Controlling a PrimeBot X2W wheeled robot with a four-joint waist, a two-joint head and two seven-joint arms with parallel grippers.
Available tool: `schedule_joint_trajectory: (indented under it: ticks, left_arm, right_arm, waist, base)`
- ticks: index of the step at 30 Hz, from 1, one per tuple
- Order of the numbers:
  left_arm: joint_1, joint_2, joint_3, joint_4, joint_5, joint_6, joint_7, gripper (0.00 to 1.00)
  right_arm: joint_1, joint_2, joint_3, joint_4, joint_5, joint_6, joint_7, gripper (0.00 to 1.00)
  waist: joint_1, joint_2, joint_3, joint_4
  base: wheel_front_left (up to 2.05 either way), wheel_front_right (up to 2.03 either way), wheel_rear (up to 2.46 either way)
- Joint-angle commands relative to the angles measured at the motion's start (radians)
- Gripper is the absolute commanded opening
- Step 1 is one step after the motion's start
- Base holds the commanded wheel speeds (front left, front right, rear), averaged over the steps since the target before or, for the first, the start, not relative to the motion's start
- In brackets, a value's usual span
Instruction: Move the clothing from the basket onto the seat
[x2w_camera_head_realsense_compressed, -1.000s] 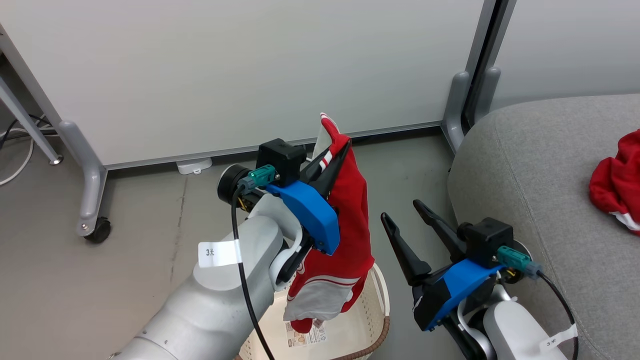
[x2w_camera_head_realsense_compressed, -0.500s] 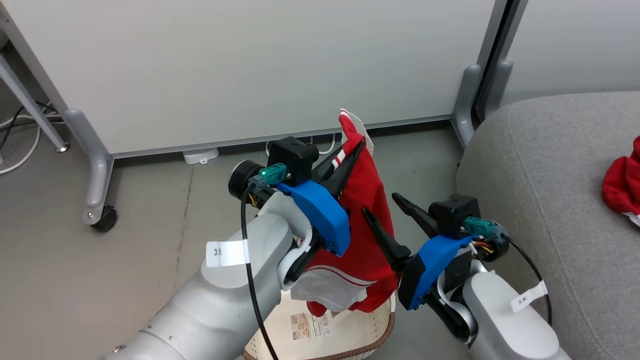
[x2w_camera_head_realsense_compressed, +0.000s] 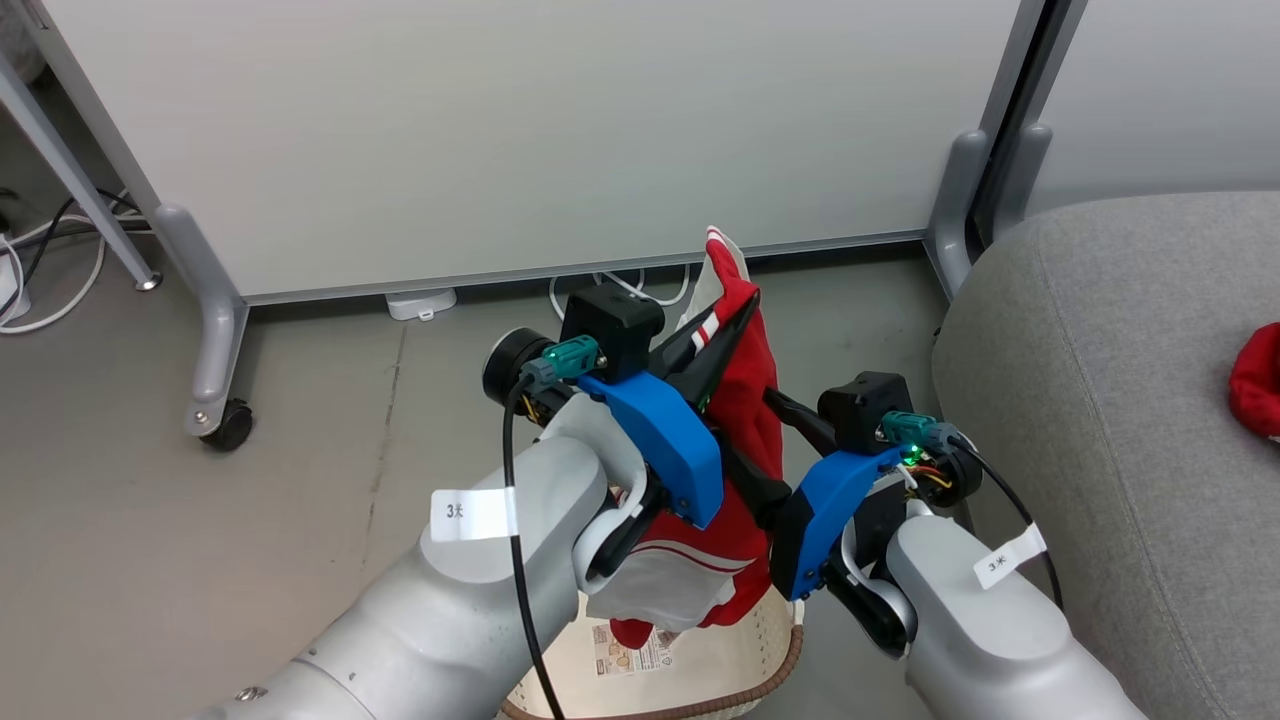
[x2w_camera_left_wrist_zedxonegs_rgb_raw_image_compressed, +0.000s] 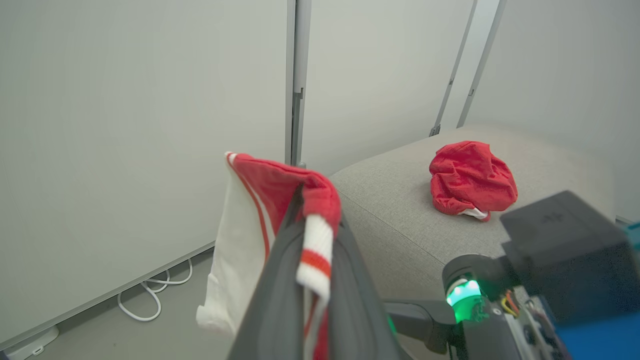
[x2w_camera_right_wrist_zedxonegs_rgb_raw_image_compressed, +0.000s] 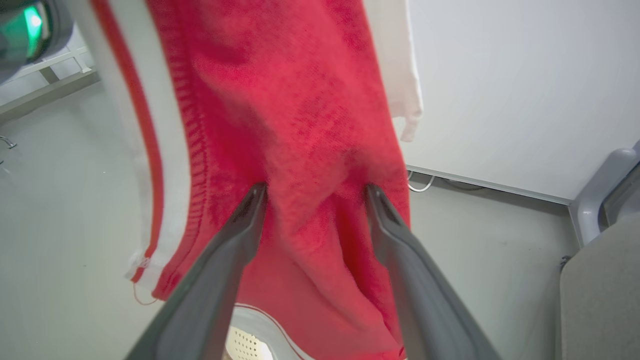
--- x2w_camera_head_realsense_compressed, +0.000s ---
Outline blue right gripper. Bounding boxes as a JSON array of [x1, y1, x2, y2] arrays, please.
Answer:
[[716, 386, 906, 603]]

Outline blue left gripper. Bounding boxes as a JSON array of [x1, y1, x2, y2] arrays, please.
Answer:
[[576, 290, 763, 531]]

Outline red and white garment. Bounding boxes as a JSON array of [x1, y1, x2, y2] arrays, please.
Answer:
[[585, 226, 786, 651]]

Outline grey fabric sofa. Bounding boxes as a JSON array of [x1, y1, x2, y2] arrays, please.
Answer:
[[932, 192, 1280, 720]]

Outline red cloth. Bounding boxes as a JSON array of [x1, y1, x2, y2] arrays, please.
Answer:
[[1228, 322, 1280, 443]]

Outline beige woven laundry basket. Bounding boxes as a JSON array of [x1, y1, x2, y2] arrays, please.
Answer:
[[498, 585, 806, 720]]

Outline printed paper label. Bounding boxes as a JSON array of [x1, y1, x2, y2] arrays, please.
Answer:
[[590, 622, 677, 677]]

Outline white plug adapter box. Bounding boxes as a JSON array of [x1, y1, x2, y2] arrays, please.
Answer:
[[385, 288, 458, 322]]

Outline wide white partition panel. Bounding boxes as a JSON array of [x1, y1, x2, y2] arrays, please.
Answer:
[[20, 0, 1051, 306]]

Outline grey partition foot with caster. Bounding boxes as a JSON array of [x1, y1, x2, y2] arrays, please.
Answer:
[[155, 203, 253, 451]]

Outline narrow white partition panel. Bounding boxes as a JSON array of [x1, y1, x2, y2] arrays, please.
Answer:
[[1025, 0, 1280, 216]]

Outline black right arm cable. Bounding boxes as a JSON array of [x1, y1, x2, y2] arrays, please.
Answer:
[[882, 410, 1063, 611]]

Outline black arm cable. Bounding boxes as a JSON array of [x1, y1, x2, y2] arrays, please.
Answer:
[[503, 337, 606, 720], [882, 410, 1063, 611]]

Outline white looped cable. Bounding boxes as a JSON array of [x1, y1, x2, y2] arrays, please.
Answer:
[[548, 265, 693, 321]]

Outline white right cable tag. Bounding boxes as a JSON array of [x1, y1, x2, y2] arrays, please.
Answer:
[[975, 525, 1046, 589]]

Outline white cable tag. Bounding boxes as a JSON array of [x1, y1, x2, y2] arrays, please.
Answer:
[[975, 525, 1046, 589], [430, 487, 519, 543]]

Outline white left cable tag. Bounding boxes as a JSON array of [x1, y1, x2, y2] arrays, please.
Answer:
[[430, 487, 519, 543]]

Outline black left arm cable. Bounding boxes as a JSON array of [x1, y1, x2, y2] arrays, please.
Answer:
[[503, 337, 606, 720]]

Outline long white power cable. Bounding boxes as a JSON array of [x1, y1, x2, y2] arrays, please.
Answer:
[[0, 215, 109, 336]]

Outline grey metal desk frame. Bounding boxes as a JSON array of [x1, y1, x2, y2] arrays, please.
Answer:
[[0, 50, 163, 293]]

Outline black cable bundle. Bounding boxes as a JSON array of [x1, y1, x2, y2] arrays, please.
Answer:
[[0, 188, 141, 313]]

